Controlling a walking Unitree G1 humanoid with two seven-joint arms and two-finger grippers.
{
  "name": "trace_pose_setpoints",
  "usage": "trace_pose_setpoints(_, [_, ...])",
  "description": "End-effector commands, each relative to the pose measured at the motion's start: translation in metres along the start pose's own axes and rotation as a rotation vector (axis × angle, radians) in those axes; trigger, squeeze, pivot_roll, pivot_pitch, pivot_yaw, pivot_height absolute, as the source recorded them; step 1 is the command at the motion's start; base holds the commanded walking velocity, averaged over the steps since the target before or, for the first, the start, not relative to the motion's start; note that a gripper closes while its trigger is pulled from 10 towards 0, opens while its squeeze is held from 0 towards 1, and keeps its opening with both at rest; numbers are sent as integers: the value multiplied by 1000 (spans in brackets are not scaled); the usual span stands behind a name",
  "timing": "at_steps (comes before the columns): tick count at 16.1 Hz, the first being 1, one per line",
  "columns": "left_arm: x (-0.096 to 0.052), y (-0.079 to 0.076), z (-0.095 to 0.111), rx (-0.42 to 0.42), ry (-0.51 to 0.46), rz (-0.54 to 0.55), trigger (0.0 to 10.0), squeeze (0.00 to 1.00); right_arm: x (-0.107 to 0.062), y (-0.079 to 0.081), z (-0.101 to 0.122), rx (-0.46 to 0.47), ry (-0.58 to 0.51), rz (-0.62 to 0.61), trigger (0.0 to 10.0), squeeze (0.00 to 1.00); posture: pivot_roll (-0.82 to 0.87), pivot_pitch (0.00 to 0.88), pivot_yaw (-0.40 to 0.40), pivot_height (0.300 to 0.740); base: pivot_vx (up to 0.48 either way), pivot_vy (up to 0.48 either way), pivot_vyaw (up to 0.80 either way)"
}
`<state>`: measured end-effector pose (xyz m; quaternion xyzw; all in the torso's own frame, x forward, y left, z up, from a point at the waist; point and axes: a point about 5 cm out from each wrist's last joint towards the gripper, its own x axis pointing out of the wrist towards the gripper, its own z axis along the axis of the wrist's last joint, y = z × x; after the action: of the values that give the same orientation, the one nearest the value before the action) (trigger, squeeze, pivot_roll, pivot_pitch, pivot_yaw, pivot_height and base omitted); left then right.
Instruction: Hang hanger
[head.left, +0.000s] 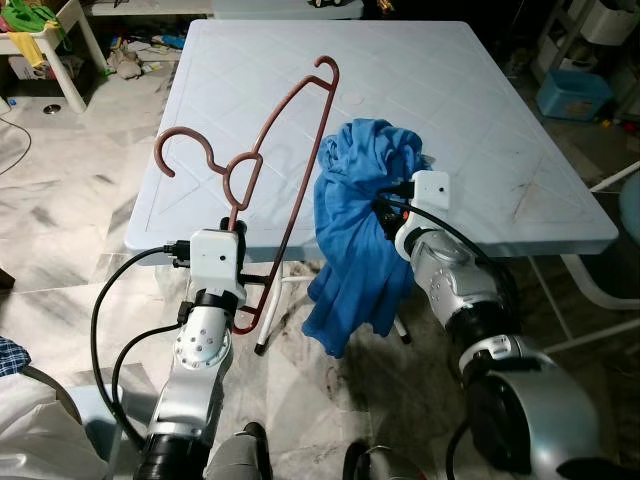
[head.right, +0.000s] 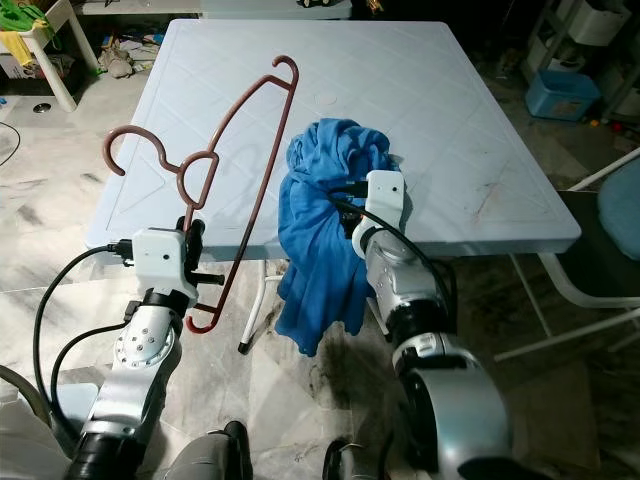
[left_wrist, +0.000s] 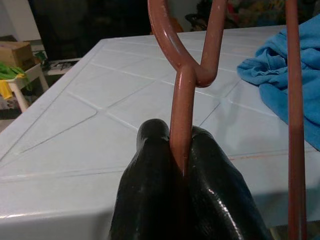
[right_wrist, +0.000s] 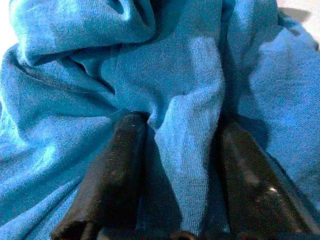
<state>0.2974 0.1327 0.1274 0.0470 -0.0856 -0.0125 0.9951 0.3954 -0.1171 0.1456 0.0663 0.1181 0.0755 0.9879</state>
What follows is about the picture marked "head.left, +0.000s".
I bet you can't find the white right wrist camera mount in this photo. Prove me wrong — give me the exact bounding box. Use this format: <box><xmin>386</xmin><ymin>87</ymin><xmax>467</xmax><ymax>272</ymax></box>
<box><xmin>395</xmin><ymin>170</ymin><xmax>451</xmax><ymax>263</ymax></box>

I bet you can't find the small light blue plastic chair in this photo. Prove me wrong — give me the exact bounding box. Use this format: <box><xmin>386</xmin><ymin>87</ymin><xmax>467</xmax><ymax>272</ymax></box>
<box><xmin>60</xmin><ymin>385</ymin><xmax>133</xmax><ymax>463</ymax></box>

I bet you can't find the pink plastic clothes hanger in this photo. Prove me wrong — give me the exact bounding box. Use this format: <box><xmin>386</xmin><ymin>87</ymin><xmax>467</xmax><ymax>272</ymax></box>
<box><xmin>155</xmin><ymin>55</ymin><xmax>341</xmax><ymax>336</ymax></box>

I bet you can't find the white kids table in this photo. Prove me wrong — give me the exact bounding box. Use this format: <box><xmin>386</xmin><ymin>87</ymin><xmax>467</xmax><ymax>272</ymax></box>
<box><xmin>0</xmin><ymin>0</ymin><xmax>111</xmax><ymax>113</ymax></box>

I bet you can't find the white basket shelving unit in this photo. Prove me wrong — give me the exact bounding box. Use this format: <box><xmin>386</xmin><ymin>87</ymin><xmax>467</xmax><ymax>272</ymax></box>
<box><xmin>545</xmin><ymin>0</ymin><xmax>640</xmax><ymax>71</ymax></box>

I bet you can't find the grey robot left leg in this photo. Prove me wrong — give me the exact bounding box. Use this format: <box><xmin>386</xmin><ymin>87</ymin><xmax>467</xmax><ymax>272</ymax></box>
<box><xmin>205</xmin><ymin>422</ymin><xmax>273</xmax><ymax>480</ymax></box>

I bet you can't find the white side table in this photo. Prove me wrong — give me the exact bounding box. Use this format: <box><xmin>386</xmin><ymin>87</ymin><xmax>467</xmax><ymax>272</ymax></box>
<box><xmin>213</xmin><ymin>0</ymin><xmax>366</xmax><ymax>21</ymax></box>

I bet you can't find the blue garment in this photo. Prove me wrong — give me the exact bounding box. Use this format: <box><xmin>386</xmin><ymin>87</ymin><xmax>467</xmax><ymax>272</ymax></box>
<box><xmin>300</xmin><ymin>118</ymin><xmax>429</xmax><ymax>359</ymax></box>

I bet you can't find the grey robot right leg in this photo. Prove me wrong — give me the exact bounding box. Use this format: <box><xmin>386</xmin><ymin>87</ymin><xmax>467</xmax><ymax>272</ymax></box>
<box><xmin>343</xmin><ymin>440</ymin><xmax>403</xmax><ymax>480</ymax></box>

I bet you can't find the grey robot leg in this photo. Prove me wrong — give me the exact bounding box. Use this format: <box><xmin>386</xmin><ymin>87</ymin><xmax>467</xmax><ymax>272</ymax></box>
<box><xmin>343</xmin><ymin>440</ymin><xmax>403</xmax><ymax>480</ymax></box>
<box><xmin>205</xmin><ymin>422</ymin><xmax>273</xmax><ymax>480</ymax></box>

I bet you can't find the white folding table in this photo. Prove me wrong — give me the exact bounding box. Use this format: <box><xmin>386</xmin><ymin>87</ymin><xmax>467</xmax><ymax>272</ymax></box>
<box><xmin>125</xmin><ymin>20</ymin><xmax>619</xmax><ymax>356</ymax></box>

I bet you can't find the light blue plastic bin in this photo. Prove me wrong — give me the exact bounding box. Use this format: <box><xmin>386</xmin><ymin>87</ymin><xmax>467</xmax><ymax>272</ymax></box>
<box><xmin>535</xmin><ymin>70</ymin><xmax>614</xmax><ymax>123</ymax></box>

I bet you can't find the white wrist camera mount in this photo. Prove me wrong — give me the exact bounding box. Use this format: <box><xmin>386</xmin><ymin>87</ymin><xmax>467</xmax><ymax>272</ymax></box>
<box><xmin>395</xmin><ymin>170</ymin><xmax>451</xmax><ymax>263</ymax></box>
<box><xmin>188</xmin><ymin>230</ymin><xmax>249</xmax><ymax>296</ymax></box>

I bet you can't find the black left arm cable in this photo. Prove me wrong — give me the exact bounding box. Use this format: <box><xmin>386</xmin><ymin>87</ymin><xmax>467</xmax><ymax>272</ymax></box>
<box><xmin>90</xmin><ymin>245</ymin><xmax>196</xmax><ymax>441</ymax></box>

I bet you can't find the yellow cloth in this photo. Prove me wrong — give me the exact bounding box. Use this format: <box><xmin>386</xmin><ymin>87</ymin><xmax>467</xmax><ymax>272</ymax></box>
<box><xmin>15</xmin><ymin>33</ymin><xmax>51</xmax><ymax>69</ymax></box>

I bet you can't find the grey plush toy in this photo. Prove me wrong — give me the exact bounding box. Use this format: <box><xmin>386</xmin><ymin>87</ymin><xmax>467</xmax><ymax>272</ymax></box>
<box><xmin>105</xmin><ymin>45</ymin><xmax>149</xmax><ymax>81</ymax></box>

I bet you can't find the blue plaid cloth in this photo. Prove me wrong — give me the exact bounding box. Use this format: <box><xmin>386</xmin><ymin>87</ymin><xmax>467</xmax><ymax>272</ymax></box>
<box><xmin>0</xmin><ymin>335</ymin><xmax>31</xmax><ymax>379</ymax></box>

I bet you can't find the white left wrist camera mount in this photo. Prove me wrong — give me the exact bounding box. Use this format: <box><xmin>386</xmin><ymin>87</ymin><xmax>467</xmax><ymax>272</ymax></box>
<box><xmin>188</xmin><ymin>230</ymin><xmax>249</xmax><ymax>296</ymax></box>

